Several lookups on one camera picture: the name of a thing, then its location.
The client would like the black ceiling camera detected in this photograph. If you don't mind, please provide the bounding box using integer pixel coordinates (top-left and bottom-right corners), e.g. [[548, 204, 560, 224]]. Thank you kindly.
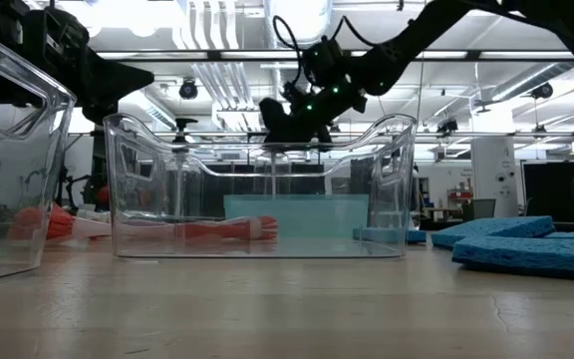
[[530, 82, 555, 101], [177, 78, 199, 101]]

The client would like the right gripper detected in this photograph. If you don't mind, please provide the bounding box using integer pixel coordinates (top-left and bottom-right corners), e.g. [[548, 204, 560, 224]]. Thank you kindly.
[[259, 74, 368, 152]]

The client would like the teal translucent plastic tray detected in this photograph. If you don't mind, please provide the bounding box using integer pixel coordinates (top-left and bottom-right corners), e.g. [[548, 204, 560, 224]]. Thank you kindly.
[[223, 193, 371, 239]]

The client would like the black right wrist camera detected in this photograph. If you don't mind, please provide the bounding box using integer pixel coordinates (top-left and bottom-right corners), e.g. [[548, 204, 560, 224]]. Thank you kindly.
[[300, 37, 349, 90]]

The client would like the grey chair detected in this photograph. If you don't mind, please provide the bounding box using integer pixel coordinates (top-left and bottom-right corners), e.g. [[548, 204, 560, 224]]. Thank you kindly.
[[460, 197, 497, 223]]

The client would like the long ceiling light strip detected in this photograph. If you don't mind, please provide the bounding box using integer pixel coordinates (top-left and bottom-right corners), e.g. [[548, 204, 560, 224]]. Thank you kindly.
[[95, 48, 574, 63]]

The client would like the white pillar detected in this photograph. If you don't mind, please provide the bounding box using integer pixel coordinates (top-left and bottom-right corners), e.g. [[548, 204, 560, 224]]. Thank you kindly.
[[469, 137, 520, 219]]

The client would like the shelf with red items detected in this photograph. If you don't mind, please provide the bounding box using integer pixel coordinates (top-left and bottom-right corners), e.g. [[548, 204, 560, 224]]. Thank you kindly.
[[445, 186, 473, 215]]

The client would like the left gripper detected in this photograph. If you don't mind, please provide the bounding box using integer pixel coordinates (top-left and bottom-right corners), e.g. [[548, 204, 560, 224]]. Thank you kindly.
[[25, 5, 154, 124]]

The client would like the clear plastic bin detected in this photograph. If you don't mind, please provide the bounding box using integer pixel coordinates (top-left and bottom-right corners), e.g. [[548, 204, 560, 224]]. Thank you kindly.
[[102, 112, 419, 259], [0, 22, 78, 286]]

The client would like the black ceiling device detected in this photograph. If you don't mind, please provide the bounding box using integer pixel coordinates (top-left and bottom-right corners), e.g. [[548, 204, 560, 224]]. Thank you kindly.
[[435, 118, 460, 136]]

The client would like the black partition screen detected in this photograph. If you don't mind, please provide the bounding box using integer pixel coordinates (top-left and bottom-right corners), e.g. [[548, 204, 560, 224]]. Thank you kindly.
[[521, 160, 574, 224]]

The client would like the white round ceiling duct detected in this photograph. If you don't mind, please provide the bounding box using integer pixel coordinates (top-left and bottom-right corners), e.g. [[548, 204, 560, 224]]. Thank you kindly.
[[264, 0, 336, 49]]

